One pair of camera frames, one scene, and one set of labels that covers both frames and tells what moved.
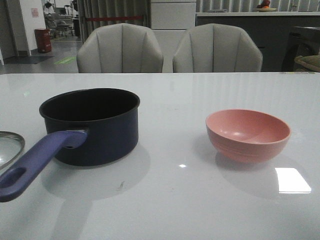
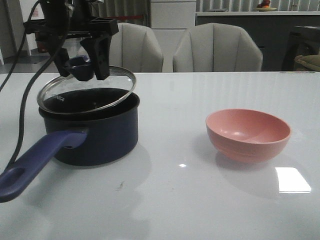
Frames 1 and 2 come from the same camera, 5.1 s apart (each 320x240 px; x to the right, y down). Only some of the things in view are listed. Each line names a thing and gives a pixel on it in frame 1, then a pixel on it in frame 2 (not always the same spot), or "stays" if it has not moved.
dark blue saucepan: [90, 127] stays
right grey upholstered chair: [217, 48] stays
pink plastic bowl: [247, 136] stays
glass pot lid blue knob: [11, 145] -> [79, 91]
